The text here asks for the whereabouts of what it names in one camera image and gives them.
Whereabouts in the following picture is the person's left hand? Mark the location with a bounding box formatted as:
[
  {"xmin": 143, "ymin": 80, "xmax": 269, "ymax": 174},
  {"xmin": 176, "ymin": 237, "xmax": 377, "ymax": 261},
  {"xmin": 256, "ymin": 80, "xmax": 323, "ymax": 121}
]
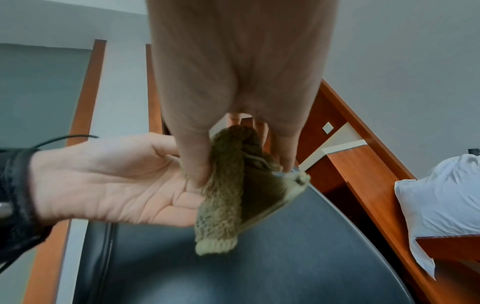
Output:
[{"xmin": 28, "ymin": 131, "xmax": 208, "ymax": 228}]

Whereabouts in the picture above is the thin black cable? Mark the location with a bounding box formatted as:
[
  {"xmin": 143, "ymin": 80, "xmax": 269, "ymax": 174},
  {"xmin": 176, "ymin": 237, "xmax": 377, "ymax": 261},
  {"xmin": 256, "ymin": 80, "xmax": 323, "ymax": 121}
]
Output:
[{"xmin": 30, "ymin": 134, "xmax": 100, "ymax": 151}]

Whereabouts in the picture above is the black leather chair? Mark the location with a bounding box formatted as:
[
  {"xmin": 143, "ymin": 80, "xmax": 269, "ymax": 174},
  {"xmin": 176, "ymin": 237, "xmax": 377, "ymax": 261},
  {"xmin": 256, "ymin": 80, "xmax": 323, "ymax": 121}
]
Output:
[{"xmin": 71, "ymin": 184, "xmax": 418, "ymax": 304}]

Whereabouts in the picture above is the person's right hand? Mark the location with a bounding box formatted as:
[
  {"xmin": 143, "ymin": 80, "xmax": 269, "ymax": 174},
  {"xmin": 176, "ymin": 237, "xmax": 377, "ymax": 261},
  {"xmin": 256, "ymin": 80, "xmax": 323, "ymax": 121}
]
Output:
[{"xmin": 146, "ymin": 0, "xmax": 339, "ymax": 185}]

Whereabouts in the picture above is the white pillow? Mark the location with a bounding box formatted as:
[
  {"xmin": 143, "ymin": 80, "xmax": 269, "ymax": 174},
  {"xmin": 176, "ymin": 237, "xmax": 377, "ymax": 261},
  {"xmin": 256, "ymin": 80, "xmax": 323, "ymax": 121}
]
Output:
[{"xmin": 393, "ymin": 153, "xmax": 480, "ymax": 280}]

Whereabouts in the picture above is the red wooden door frame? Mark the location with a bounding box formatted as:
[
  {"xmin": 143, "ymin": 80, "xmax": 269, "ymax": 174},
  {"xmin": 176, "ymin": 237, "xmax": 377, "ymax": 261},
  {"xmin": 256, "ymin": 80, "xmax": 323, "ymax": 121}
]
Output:
[{"xmin": 21, "ymin": 38, "xmax": 165, "ymax": 304}]

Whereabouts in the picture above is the green cleaning cloth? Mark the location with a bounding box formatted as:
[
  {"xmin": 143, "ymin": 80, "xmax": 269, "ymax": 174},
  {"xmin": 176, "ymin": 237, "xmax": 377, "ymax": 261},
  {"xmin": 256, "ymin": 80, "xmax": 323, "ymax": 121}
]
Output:
[{"xmin": 193, "ymin": 124, "xmax": 313, "ymax": 257}]

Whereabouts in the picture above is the frosted glass panel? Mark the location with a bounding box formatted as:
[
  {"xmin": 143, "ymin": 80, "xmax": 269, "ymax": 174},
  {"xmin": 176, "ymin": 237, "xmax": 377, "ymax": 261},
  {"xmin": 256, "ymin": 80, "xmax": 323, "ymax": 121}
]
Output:
[{"xmin": 0, "ymin": 43, "xmax": 93, "ymax": 304}]

